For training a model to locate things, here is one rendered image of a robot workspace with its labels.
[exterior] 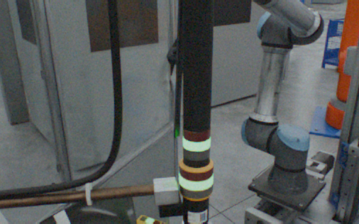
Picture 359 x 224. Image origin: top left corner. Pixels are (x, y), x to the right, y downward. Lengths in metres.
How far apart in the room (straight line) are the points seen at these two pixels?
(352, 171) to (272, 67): 0.46
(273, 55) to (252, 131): 0.30
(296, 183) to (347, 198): 0.18
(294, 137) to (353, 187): 0.28
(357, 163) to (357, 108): 0.19
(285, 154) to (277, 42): 0.41
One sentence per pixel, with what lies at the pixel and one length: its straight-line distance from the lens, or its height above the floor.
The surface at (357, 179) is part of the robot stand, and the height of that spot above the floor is 1.12.
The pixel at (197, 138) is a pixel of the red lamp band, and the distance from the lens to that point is 0.40.
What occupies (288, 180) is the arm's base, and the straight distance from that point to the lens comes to 1.34.
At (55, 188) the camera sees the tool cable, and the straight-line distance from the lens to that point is 0.44.
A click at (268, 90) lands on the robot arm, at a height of 1.40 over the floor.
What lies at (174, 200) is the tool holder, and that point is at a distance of 0.44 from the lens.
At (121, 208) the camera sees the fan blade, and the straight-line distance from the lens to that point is 0.59.
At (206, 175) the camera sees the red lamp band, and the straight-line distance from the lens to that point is 0.42.
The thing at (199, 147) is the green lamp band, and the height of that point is 1.61.
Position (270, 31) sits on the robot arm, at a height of 1.61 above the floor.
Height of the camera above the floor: 1.80
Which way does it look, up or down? 22 degrees down
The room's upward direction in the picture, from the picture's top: 1 degrees counter-clockwise
